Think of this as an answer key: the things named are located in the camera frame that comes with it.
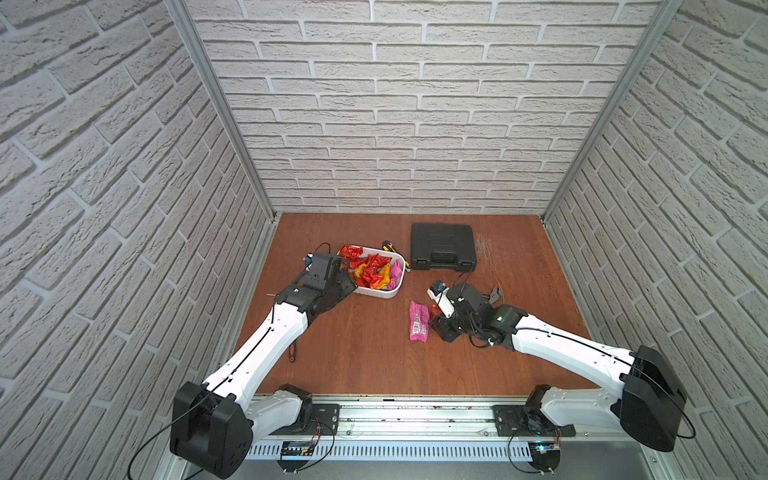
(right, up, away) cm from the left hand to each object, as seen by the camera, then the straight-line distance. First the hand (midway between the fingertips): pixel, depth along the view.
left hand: (353, 278), depth 82 cm
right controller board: (+48, -41, -12) cm, 64 cm away
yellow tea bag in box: (+9, 0, +13) cm, 16 cm away
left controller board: (-13, -42, -9) cm, 45 cm away
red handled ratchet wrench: (-18, -22, +2) cm, 28 cm away
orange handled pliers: (+46, -7, +15) cm, 49 cm away
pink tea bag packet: (+19, -14, +6) cm, 24 cm away
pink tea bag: (+12, 0, +14) cm, 19 cm away
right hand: (+25, -11, +1) cm, 28 cm away
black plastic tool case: (+29, +9, +21) cm, 37 cm away
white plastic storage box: (+6, 0, +17) cm, 18 cm away
